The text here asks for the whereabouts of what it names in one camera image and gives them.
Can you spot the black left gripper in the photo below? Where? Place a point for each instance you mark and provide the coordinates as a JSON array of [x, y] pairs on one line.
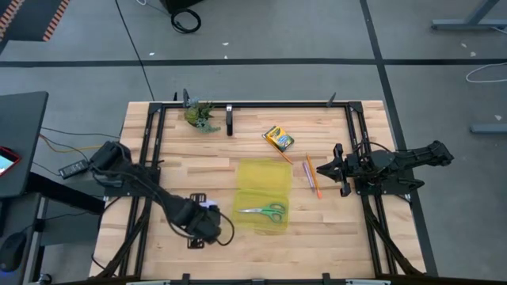
[[202, 223]]

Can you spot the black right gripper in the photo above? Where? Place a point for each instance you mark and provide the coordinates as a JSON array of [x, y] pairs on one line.
[[356, 166]]

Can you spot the yellow green crayon box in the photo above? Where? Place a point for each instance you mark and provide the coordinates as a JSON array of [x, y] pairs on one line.
[[279, 138]]

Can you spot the yellow translucent pencil case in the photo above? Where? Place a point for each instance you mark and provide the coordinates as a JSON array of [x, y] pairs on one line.
[[263, 174]]

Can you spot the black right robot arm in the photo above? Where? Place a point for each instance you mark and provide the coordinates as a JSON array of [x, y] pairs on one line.
[[404, 158]]

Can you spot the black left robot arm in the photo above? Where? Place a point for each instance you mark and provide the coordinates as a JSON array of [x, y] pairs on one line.
[[130, 174]]

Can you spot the white notebook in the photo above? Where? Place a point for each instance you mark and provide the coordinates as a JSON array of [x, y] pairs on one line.
[[209, 204]]

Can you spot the long orange pen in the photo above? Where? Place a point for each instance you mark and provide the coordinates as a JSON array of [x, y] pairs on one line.
[[313, 174]]

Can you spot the purple pen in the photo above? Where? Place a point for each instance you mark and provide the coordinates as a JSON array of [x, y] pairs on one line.
[[309, 176]]

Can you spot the short orange pencil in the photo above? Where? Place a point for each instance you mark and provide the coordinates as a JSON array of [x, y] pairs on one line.
[[286, 157]]

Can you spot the potted succulent plant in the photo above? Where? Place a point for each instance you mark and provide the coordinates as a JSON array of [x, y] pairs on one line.
[[200, 116]]

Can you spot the black power adapter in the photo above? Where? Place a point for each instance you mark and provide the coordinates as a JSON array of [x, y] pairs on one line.
[[73, 168]]

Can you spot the grey desk foot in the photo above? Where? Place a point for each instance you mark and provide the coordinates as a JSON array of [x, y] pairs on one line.
[[489, 128]]

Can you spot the black computer mouse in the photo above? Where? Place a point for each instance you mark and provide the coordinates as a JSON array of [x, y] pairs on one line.
[[12, 251]]

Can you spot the grey desk leg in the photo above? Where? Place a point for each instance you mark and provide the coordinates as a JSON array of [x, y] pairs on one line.
[[467, 24]]

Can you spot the black desk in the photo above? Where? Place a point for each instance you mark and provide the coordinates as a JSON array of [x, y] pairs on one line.
[[20, 138]]

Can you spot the red phone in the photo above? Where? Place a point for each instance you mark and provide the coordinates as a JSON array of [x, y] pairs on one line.
[[6, 160]]

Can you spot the black orange-striped floor mat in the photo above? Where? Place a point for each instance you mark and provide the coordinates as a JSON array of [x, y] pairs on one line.
[[31, 20]]

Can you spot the black aluminium rig frame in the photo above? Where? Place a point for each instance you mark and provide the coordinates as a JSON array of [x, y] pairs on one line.
[[253, 105]]

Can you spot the black bracket with white tip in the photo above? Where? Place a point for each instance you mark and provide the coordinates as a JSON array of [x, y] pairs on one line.
[[229, 122]]

